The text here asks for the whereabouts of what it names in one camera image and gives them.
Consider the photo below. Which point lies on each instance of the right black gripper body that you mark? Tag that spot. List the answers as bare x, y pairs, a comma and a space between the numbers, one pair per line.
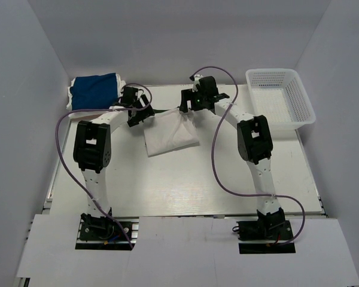
199, 103

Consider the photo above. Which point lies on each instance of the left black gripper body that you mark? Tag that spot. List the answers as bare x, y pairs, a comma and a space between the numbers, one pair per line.
142, 114

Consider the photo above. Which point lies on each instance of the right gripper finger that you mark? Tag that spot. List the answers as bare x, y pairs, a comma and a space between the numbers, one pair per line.
185, 106
187, 95

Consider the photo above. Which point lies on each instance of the white green raglan t shirt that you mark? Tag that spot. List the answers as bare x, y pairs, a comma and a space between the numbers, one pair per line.
168, 131

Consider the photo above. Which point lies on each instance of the blue t shirt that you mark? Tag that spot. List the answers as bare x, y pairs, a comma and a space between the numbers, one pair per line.
94, 92

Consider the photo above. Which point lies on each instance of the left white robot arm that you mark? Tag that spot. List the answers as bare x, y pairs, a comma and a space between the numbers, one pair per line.
92, 147

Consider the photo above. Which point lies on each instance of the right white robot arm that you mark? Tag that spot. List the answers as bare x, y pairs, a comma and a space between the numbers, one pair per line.
254, 142

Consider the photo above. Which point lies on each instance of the white plastic basket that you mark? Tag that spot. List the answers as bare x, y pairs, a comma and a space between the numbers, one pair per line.
279, 95

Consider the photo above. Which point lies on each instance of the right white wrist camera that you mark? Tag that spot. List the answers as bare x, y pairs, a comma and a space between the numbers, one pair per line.
195, 80

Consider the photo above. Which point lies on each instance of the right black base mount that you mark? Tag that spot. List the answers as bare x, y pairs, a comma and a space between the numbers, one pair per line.
256, 240

